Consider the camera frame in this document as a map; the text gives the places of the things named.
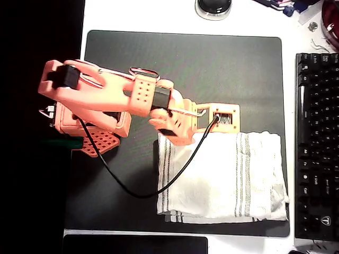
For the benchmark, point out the white striped towel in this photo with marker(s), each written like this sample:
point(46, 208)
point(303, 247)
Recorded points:
point(222, 174)

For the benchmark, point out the orange robot base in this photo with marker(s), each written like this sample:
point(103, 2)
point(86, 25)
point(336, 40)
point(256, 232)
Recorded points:
point(66, 121)

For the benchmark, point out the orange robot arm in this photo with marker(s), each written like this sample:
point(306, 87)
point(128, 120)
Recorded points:
point(100, 95)

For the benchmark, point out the black desk mat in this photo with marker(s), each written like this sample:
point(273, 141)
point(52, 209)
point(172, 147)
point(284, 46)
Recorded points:
point(185, 58)

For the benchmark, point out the black silver computer mouse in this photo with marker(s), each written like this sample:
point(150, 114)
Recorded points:
point(213, 8)

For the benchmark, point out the black flat pad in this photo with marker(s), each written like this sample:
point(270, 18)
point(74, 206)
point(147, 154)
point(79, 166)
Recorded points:
point(132, 244)

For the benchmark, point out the black keyboard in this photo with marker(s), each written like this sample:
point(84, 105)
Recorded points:
point(317, 148)

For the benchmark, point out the blue plastic connector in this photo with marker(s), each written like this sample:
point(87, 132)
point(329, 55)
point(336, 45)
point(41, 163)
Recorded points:
point(288, 11)

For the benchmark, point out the small metal nut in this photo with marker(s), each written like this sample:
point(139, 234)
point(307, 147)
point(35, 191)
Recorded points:
point(313, 26)

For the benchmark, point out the red round container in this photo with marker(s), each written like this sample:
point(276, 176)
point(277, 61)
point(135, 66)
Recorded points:
point(331, 23)

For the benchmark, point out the orange framed wrist camera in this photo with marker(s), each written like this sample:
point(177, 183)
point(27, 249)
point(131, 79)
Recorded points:
point(235, 116)

